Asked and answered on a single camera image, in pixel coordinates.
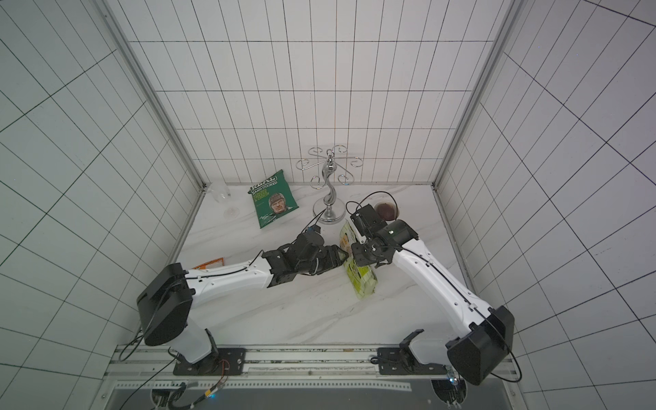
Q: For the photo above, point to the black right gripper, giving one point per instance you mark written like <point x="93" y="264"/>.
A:
<point x="366" y="251"/>

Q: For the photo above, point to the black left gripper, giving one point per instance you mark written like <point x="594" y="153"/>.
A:
<point x="332" y="257"/>

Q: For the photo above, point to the green oats bag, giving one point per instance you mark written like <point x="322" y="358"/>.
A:
<point x="363" y="278"/>

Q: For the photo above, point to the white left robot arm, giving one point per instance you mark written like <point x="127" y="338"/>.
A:
<point x="166" y="303"/>

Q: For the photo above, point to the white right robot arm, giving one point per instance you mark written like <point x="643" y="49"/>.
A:
<point x="483" y="336"/>

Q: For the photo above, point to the white cup with dark drink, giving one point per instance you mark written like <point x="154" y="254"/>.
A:
<point x="387" y="211"/>

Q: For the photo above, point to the chrome mug tree stand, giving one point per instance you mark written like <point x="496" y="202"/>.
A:
<point x="333" y="164"/>

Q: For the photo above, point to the green crisps bag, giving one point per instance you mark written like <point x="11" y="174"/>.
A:
<point x="272" y="199"/>

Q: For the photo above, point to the clear wine glass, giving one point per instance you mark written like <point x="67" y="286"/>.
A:
<point x="220" y="192"/>

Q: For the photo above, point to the orange snack packet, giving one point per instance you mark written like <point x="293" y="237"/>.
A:
<point x="209" y="265"/>

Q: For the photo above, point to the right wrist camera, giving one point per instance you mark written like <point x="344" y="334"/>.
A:
<point x="370" y="218"/>

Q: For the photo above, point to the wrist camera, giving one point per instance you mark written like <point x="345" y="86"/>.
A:
<point x="313" y="228"/>
<point x="370" y="218"/>

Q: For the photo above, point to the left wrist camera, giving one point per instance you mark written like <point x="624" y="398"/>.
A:
<point x="313" y="228"/>

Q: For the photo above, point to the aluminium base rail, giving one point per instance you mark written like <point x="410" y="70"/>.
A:
<point x="287" y="366"/>

